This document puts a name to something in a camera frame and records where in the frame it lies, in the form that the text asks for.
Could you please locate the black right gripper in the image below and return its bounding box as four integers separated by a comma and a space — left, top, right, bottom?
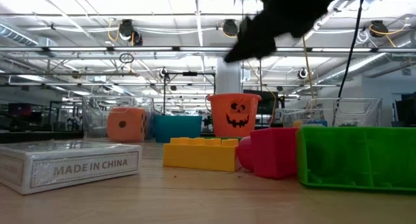
223, 0, 367, 64

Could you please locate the pink plastic cup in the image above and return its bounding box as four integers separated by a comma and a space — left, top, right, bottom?
236, 127, 300, 180

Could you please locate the orange foam die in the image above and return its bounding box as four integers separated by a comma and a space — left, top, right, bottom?
106, 106, 148, 143

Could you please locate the large black ceiling reel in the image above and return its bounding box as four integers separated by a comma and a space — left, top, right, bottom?
222, 18, 240, 37
369, 19, 390, 39
118, 18, 144, 47

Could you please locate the white building column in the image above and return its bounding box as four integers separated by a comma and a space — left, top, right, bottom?
215, 56, 243, 95

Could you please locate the black flat monitor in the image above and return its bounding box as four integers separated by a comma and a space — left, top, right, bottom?
242, 88, 281, 115

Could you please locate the orange pumpkin bucket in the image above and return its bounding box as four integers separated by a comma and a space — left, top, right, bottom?
207, 93, 262, 138

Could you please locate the teal rectangular bin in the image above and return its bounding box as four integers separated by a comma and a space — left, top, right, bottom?
153, 114, 203, 143

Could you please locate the long yellow brick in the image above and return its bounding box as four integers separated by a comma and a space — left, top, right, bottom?
162, 136, 242, 173

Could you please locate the clear plastic bin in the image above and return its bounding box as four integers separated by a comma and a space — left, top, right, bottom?
81, 94, 155, 142
279, 97, 384, 128

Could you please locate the large bright green block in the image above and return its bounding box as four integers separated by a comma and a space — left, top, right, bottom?
295, 125, 416, 192

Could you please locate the white brown-print card deck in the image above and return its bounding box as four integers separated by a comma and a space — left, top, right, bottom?
0, 140, 143, 195

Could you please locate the dark red-screen monitor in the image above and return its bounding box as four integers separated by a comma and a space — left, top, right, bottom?
7, 102, 33, 118

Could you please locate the black camera stand frame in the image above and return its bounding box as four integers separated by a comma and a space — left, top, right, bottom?
162, 71, 216, 116

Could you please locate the silver ventilation duct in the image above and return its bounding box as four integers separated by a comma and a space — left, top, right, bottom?
343, 51, 396, 76

